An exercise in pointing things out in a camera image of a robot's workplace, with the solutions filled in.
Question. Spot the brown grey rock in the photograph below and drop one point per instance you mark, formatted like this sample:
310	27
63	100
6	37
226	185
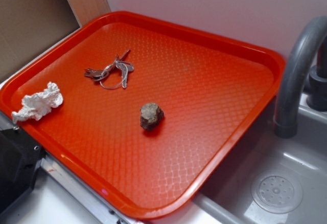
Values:
151	116

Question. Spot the orange plastic tray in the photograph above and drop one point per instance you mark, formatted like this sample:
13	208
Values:
211	89

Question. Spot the silver key bunch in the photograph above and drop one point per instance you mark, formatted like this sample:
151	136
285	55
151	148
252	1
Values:
118	66

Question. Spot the crumpled white paper tissue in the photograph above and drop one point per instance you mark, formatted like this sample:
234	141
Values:
39	104

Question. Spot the grey plastic toy sink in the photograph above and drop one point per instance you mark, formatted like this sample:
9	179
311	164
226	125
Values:
226	195

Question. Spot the round sink drain strainer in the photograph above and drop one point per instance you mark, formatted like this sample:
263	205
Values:
276	191

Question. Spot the black box with screws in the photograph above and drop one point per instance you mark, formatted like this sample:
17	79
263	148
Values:
21	157

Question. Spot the brown cardboard panel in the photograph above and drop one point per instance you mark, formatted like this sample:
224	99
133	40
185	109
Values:
30	27

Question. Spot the grey curved faucet spout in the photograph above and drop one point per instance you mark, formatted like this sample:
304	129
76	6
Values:
296	77

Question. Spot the dark grey faucet handle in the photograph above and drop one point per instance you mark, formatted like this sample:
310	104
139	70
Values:
317	80

